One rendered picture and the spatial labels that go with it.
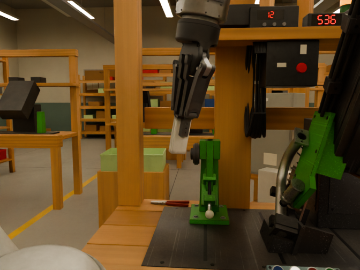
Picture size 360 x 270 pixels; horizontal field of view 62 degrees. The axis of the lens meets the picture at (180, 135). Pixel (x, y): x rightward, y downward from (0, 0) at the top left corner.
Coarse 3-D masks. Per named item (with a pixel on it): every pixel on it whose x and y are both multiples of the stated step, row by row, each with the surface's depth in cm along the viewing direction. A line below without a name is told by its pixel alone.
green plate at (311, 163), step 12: (312, 120) 86; (324, 120) 78; (312, 132) 83; (324, 132) 76; (312, 144) 81; (324, 144) 76; (300, 156) 87; (312, 156) 79; (324, 156) 77; (336, 156) 77; (300, 168) 85; (312, 168) 77; (324, 168) 78; (336, 168) 77
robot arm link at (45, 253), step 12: (12, 252) 27; (24, 252) 27; (36, 252) 28; (48, 252) 28; (60, 252) 28; (72, 252) 28; (84, 252) 30; (0, 264) 25; (12, 264) 26; (24, 264) 26; (36, 264) 26; (48, 264) 26; (60, 264) 26; (72, 264) 26; (84, 264) 26; (96, 264) 28
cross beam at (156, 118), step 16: (160, 112) 125; (208, 112) 123; (272, 112) 121; (288, 112) 121; (304, 112) 120; (160, 128) 126; (192, 128) 125; (208, 128) 124; (272, 128) 122; (288, 128) 121
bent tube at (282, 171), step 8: (296, 128) 86; (296, 136) 84; (304, 136) 86; (296, 144) 86; (304, 144) 83; (288, 152) 90; (296, 152) 89; (288, 160) 91; (280, 168) 92; (288, 168) 92; (280, 176) 91; (280, 184) 90; (280, 192) 88; (280, 208) 84
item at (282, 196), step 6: (294, 180) 78; (300, 180) 79; (288, 186) 80; (294, 186) 77; (300, 186) 77; (282, 192) 83; (288, 192) 79; (294, 192) 78; (300, 192) 78; (282, 198) 82; (288, 198) 80; (294, 198) 80; (288, 204) 82
